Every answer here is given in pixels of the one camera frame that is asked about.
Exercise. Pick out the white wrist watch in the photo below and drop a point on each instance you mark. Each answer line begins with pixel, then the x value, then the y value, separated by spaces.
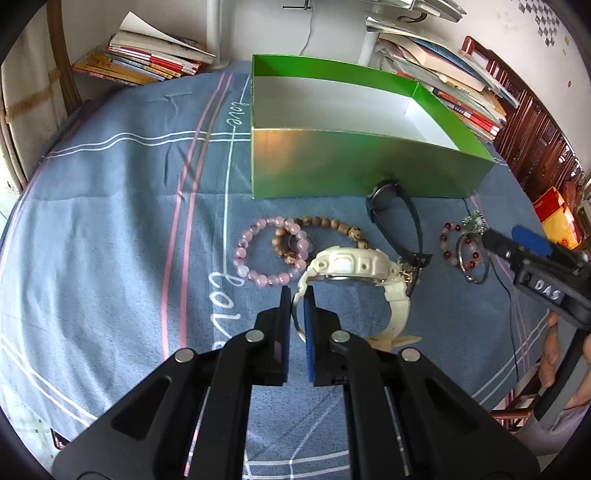
pixel 363 265

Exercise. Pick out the green cardboard box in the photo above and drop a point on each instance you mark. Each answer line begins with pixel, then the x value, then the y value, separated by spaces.
pixel 327 128

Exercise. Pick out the right stack of books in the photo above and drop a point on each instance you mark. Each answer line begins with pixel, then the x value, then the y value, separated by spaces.
pixel 459 82

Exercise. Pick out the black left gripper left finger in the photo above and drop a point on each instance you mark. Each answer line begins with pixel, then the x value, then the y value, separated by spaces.
pixel 257 357

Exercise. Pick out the blue striped bed sheet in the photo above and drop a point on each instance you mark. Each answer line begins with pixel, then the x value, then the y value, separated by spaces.
pixel 121 252

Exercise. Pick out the white desk shelf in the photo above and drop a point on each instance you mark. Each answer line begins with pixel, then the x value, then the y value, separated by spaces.
pixel 340 30

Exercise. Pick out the red wooden headboard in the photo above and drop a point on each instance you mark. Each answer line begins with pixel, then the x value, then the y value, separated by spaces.
pixel 531 141

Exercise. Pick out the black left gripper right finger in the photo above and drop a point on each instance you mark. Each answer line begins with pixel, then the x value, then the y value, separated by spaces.
pixel 375 391

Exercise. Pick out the stack of books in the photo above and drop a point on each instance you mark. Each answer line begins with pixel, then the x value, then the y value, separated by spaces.
pixel 459 82
pixel 140 54

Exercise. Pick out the black wrist watch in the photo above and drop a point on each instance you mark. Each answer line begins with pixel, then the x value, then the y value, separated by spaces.
pixel 394 213

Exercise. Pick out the right hand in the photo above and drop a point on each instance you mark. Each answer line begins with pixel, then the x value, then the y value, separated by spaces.
pixel 549 363

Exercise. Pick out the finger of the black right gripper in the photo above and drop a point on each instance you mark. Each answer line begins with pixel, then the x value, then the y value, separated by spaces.
pixel 508 249
pixel 531 239

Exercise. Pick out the silver metal bangle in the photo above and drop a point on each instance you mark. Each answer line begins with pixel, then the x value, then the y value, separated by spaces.
pixel 474 261

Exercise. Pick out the red yellow gift bag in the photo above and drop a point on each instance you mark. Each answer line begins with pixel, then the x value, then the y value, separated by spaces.
pixel 557 219

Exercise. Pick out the left stack of books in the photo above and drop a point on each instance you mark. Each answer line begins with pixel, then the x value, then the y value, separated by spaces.
pixel 140 54

